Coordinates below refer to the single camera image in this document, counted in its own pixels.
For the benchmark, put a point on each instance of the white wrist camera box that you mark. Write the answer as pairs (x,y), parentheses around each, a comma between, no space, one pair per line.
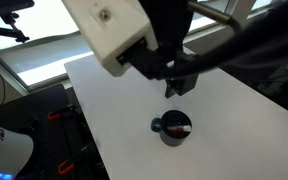
(110,28)

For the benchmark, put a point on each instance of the red and white marker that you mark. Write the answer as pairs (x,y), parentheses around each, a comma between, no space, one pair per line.
(177,129)

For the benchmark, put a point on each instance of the white device with blue lights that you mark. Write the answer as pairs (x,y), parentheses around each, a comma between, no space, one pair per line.
(15,152)

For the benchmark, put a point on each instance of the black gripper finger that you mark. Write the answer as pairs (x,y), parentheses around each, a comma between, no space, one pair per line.
(169,89)
(185,85)

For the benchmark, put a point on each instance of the orange-tipped clamp lower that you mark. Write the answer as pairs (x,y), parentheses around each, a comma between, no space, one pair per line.
(81,156)

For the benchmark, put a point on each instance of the black camera tripod mount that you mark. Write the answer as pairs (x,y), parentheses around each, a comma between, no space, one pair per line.
(8,13)

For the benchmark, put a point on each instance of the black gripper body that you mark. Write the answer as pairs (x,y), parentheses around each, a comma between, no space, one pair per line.
(153,65)

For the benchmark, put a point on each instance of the black side table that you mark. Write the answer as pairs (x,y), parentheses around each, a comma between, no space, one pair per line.
(54,141)

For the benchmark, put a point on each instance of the orange-tipped clamp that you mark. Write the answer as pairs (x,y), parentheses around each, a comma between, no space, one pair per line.
(57,113)
(81,156)

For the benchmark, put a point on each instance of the orange-tipped clamp upper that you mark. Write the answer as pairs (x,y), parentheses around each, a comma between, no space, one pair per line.
(57,113)

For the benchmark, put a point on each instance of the dark blue mug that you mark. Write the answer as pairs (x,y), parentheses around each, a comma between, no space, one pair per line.
(171,118)

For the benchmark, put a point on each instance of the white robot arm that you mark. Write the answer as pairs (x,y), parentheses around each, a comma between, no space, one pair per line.
(264,42)

